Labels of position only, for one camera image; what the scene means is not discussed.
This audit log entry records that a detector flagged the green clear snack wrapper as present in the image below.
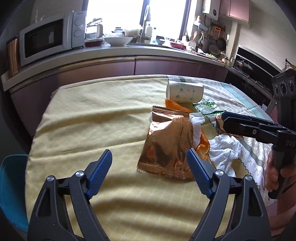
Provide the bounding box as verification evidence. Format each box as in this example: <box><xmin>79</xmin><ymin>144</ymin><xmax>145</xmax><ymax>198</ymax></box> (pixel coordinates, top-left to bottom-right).
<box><xmin>193</xmin><ymin>100</ymin><xmax>225</xmax><ymax>115</ymax></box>

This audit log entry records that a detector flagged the orange peel piece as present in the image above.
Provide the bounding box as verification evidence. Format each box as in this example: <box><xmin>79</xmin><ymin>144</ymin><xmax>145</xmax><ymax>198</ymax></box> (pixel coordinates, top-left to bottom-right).
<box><xmin>165</xmin><ymin>99</ymin><xmax>210</xmax><ymax>161</ymax></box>

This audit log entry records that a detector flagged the white blue-dotted paper cup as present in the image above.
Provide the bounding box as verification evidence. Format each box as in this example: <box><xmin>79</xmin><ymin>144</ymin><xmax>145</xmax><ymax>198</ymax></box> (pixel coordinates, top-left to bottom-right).
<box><xmin>166</xmin><ymin>80</ymin><xmax>204</xmax><ymax>103</ymax></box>

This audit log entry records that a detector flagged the brown foil snack bag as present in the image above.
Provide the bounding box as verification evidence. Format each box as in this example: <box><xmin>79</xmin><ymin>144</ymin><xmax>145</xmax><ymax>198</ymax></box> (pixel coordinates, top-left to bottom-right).
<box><xmin>137</xmin><ymin>106</ymin><xmax>193</xmax><ymax>180</ymax></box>

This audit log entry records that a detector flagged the blue plastic trash bin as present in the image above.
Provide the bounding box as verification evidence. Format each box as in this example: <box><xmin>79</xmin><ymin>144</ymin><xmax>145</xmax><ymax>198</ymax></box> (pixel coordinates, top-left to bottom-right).
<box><xmin>1</xmin><ymin>154</ymin><xmax>29</xmax><ymax>233</ymax></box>

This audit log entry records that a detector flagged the kitchen counter with cabinets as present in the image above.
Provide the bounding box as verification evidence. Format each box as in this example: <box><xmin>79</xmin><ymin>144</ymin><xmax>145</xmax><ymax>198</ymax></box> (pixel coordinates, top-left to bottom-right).
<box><xmin>1</xmin><ymin>44</ymin><xmax>228</xmax><ymax>136</ymax></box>

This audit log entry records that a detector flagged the kitchen faucet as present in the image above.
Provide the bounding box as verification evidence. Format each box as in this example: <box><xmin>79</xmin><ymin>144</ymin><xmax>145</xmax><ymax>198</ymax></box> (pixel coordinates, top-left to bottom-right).
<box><xmin>139</xmin><ymin>5</ymin><xmax>152</xmax><ymax>44</ymax></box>

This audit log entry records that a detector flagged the person's right hand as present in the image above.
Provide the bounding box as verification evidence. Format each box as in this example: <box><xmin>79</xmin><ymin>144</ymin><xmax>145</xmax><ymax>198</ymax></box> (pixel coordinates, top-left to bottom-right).
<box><xmin>265</xmin><ymin>152</ymin><xmax>296</xmax><ymax>192</ymax></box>

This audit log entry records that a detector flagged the crumpled white tissue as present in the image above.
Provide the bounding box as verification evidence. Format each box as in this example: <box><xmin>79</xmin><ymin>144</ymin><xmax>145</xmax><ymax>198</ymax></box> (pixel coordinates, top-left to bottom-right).
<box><xmin>209</xmin><ymin>133</ymin><xmax>242</xmax><ymax>177</ymax></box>

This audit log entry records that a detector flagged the black stove oven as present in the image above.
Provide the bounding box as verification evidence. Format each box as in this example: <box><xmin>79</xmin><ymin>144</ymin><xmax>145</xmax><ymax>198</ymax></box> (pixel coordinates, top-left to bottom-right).
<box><xmin>225</xmin><ymin>46</ymin><xmax>281</xmax><ymax>107</ymax></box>

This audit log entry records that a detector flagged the yellow patterned tablecloth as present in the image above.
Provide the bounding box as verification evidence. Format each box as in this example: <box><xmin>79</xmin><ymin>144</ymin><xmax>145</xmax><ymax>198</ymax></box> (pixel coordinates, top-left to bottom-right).
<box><xmin>24</xmin><ymin>74</ymin><xmax>276</xmax><ymax>241</ymax></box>

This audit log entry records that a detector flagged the white soap bottle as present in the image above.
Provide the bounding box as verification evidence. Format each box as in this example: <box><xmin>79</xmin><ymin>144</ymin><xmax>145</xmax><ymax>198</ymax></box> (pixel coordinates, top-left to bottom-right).
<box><xmin>144</xmin><ymin>24</ymin><xmax>152</xmax><ymax>44</ymax></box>

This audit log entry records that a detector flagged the red dish on counter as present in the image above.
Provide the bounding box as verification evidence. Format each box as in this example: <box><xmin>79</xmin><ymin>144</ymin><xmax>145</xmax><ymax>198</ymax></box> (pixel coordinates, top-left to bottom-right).
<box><xmin>85</xmin><ymin>38</ymin><xmax>103</xmax><ymax>48</ymax></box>

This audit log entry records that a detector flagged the white ceramic bowl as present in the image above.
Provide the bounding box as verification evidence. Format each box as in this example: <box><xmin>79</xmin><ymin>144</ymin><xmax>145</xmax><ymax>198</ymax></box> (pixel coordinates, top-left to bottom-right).
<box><xmin>104</xmin><ymin>37</ymin><xmax>133</xmax><ymax>47</ymax></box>

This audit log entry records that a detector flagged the glass electric kettle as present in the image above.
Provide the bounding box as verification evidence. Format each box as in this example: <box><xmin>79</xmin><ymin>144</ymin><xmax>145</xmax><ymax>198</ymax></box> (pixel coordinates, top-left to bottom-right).
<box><xmin>85</xmin><ymin>18</ymin><xmax>103</xmax><ymax>39</ymax></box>

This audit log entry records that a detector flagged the white microwave oven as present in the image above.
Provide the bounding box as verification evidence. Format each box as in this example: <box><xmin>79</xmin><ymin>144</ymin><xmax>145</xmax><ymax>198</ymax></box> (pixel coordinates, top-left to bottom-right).
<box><xmin>19</xmin><ymin>11</ymin><xmax>86</xmax><ymax>66</ymax></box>

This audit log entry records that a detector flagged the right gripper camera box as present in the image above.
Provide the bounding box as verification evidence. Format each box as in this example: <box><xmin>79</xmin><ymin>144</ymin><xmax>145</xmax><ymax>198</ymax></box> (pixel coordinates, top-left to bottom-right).
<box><xmin>271</xmin><ymin>69</ymin><xmax>296</xmax><ymax>131</ymax></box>

